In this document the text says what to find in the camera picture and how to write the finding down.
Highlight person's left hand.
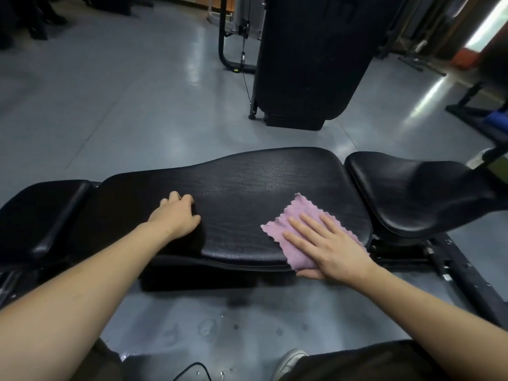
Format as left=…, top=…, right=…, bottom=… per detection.
left=146, top=190, right=202, bottom=241

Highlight person's right hand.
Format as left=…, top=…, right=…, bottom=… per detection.
left=282, top=213, right=377, bottom=286

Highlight pink cleaning cloth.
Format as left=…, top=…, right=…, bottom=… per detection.
left=260, top=193, right=370, bottom=273

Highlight black padded gym bench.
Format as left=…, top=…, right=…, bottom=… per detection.
left=0, top=143, right=508, bottom=332

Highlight person's right forearm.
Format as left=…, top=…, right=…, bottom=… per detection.
left=355, top=260, right=508, bottom=381

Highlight person's left forearm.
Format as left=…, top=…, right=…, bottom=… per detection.
left=0, top=222, right=175, bottom=381

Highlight person's black trousers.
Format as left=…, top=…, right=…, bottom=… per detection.
left=69, top=339, right=445, bottom=381

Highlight white shoe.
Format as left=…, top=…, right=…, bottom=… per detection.
left=271, top=349, right=310, bottom=381

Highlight blue foam roller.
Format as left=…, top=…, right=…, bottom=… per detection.
left=482, top=111, right=508, bottom=136

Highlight grey weight stack machine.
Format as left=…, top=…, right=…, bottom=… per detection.
left=205, top=0, right=267, bottom=41

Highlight black gym equipment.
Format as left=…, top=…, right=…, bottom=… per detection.
left=0, top=0, right=156, bottom=52

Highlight red lit vending machine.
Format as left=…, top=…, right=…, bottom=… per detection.
left=452, top=0, right=508, bottom=71

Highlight black cable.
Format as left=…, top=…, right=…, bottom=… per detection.
left=173, top=362, right=213, bottom=381

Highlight black curved machine frame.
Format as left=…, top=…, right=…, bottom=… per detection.
left=217, top=0, right=259, bottom=75

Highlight black cable machine rack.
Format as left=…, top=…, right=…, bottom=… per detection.
left=377, top=0, right=449, bottom=77

